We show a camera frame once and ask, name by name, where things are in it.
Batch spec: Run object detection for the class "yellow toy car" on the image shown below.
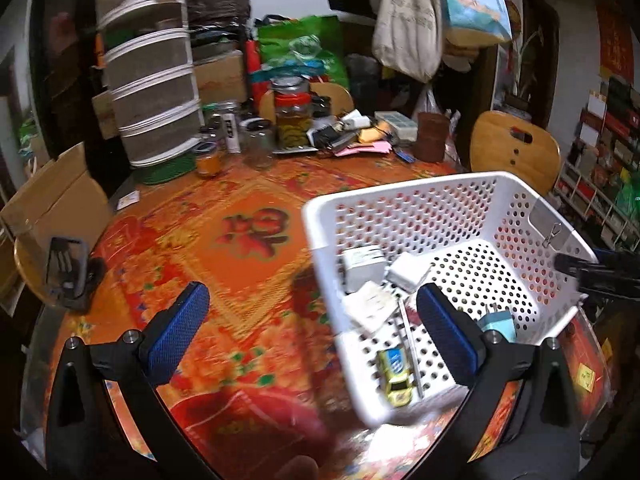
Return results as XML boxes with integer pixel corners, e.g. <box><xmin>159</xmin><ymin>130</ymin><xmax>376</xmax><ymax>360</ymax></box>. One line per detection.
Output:
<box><xmin>376</xmin><ymin>346</ymin><xmax>415</xmax><ymax>408</ymax></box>

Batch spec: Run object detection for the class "black and white power adapter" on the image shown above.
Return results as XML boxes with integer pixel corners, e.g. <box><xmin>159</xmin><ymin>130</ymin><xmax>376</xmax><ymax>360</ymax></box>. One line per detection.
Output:
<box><xmin>341</xmin><ymin>246</ymin><xmax>388</xmax><ymax>293</ymax></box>

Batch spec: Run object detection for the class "beige canvas tote bag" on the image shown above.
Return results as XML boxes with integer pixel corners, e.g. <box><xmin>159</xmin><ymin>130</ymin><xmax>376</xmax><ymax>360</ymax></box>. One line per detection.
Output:
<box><xmin>372</xmin><ymin>0</ymin><xmax>443</xmax><ymax>83</ymax></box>

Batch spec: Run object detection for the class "tall grey mesh cover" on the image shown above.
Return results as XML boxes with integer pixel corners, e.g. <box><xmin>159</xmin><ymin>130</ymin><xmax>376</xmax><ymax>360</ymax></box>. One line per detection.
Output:
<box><xmin>95</xmin><ymin>0</ymin><xmax>201</xmax><ymax>168</ymax></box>

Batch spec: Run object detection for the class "white perforated plastic basket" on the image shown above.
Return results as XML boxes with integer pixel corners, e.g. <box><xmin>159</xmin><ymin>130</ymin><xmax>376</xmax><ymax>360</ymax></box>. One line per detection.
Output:
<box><xmin>302</xmin><ymin>171</ymin><xmax>601</xmax><ymax>427</ymax></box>

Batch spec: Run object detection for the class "clear compartment box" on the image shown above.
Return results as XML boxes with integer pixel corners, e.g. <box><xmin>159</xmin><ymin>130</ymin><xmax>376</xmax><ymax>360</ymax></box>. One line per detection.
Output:
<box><xmin>375</xmin><ymin>110</ymin><xmax>418</xmax><ymax>141</ymax></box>

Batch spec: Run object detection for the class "small orange jar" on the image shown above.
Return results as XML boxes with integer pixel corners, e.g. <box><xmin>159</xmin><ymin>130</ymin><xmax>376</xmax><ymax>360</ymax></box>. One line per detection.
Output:
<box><xmin>192</xmin><ymin>141</ymin><xmax>223</xmax><ymax>177</ymax></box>

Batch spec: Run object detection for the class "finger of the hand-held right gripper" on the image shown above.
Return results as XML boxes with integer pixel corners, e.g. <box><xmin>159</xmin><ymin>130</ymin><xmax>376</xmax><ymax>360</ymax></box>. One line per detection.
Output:
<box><xmin>555</xmin><ymin>252</ymin><xmax>640</xmax><ymax>277</ymax></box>
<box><xmin>579</xmin><ymin>277</ymin><xmax>640</xmax><ymax>302</ymax></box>

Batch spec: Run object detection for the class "red printed tablecloth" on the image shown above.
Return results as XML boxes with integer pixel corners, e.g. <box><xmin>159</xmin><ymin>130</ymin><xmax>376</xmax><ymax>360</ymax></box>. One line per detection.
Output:
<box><xmin>30</xmin><ymin>152</ymin><xmax>616</xmax><ymax>480</ymax></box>

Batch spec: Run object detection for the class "teal plug adapter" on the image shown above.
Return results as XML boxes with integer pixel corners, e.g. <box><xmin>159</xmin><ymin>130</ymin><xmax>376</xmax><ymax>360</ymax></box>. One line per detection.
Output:
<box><xmin>475</xmin><ymin>302</ymin><xmax>517</xmax><ymax>343</ymax></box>

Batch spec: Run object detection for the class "white card box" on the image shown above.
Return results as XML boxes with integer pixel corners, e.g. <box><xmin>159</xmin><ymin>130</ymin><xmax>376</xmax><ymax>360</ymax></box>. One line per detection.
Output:
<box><xmin>345</xmin><ymin>280</ymin><xmax>398</xmax><ymax>333</ymax></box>

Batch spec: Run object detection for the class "large cardboard box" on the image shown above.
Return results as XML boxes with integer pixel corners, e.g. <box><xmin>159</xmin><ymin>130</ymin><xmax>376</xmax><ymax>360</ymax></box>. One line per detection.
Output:
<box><xmin>0</xmin><ymin>142</ymin><xmax>112</xmax><ymax>261</ymax></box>

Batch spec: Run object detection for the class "round wooden chair back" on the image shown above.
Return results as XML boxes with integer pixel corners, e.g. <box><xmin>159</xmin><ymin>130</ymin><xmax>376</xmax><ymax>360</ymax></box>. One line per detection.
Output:
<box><xmin>12</xmin><ymin>235</ymin><xmax>66</xmax><ymax>306</ymax></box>

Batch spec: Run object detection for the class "green plastic basket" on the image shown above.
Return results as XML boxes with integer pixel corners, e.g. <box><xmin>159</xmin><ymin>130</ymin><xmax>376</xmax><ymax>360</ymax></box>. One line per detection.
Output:
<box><xmin>134</xmin><ymin>152</ymin><xmax>198</xmax><ymax>186</ymax></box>

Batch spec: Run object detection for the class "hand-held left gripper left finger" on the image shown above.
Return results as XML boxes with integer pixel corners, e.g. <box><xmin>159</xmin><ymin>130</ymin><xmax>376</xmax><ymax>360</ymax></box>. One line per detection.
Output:
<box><xmin>45</xmin><ymin>282</ymin><xmax>221</xmax><ymax>480</ymax></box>

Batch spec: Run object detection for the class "red bottle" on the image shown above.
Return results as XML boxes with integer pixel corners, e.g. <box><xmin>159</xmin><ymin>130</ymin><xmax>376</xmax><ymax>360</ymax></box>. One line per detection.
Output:
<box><xmin>244</xmin><ymin>37</ymin><xmax>262</xmax><ymax>78</ymax></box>

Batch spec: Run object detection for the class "green shopping bag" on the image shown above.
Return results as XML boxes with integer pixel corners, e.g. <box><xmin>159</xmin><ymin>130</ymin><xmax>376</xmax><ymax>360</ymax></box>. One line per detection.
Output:
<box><xmin>256</xmin><ymin>15</ymin><xmax>351</xmax><ymax>88</ymax></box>

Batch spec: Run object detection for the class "blue printed bag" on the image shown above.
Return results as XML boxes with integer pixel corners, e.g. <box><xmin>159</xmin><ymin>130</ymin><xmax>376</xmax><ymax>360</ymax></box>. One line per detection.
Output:
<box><xmin>435</xmin><ymin>0</ymin><xmax>513</xmax><ymax>48</ymax></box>

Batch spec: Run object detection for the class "brown cardboard box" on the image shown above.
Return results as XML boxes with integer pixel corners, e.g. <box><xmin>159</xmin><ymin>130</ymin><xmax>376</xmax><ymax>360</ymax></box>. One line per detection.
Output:
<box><xmin>192</xmin><ymin>52</ymin><xmax>249</xmax><ymax>106</ymax></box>

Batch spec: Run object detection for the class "clear plastic bag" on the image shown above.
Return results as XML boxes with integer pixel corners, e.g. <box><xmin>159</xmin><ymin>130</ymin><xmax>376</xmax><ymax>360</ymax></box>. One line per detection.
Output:
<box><xmin>412</xmin><ymin>82</ymin><xmax>461</xmax><ymax>126</ymax></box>

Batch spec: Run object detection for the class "potted plant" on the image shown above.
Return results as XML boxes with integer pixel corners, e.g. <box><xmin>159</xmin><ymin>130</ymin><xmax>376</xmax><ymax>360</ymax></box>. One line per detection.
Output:
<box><xmin>510</xmin><ymin>25</ymin><xmax>546</xmax><ymax>106</ymax></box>

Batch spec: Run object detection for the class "glass jar with red lid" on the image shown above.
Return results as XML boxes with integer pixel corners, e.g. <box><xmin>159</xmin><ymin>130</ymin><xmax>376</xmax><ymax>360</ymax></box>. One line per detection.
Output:
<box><xmin>272</xmin><ymin>77</ymin><xmax>316</xmax><ymax>151</ymax></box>

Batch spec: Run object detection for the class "red wall poster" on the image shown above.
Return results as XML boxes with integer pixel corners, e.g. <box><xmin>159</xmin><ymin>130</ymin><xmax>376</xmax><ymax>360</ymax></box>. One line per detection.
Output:
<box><xmin>597</xmin><ymin>0</ymin><xmax>636</xmax><ymax>78</ymax></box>

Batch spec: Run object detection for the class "white cube charger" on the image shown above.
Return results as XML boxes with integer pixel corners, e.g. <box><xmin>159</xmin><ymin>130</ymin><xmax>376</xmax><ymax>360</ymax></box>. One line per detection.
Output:
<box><xmin>387</xmin><ymin>252</ymin><xmax>431</xmax><ymax>293</ymax></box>

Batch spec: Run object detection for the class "black pouch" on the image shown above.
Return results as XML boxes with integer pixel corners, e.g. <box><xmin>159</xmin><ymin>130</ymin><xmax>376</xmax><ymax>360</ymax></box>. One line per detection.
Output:
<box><xmin>306</xmin><ymin>125</ymin><xmax>341</xmax><ymax>150</ymax></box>

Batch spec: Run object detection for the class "white plug charger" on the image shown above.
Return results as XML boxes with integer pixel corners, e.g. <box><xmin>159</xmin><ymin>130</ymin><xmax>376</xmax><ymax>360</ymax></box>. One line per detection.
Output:
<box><xmin>342</xmin><ymin>109</ymin><xmax>373</xmax><ymax>131</ymax></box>

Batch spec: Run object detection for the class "empty glass jar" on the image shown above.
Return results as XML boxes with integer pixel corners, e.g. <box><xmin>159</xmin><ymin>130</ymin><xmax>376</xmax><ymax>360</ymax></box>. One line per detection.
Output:
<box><xmin>241</xmin><ymin>120</ymin><xmax>276</xmax><ymax>170</ymax></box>

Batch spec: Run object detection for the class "white can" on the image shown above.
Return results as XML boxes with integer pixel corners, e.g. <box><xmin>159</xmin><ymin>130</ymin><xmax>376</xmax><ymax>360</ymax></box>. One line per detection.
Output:
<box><xmin>222</xmin><ymin>114</ymin><xmax>243</xmax><ymax>153</ymax></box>

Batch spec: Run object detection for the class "wooden chair with slotted back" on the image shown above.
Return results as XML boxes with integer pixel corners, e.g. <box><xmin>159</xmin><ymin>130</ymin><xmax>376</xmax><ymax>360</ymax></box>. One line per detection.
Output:
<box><xmin>469</xmin><ymin>110</ymin><xmax>562</xmax><ymax>196</ymax></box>

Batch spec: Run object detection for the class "white cubby shelf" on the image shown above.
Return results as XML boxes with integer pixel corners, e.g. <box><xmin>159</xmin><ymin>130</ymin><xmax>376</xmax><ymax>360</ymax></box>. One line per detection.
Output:
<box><xmin>552</xmin><ymin>75</ymin><xmax>640</xmax><ymax>253</ymax></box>

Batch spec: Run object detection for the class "pink paper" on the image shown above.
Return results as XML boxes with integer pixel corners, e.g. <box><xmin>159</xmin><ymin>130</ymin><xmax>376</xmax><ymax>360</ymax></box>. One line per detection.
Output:
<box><xmin>334</xmin><ymin>141</ymin><xmax>393</xmax><ymax>157</ymax></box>

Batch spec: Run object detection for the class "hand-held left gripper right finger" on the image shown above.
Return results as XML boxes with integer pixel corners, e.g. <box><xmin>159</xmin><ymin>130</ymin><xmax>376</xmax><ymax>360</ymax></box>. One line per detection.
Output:
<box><xmin>416</xmin><ymin>282</ymin><xmax>586</xmax><ymax>480</ymax></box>

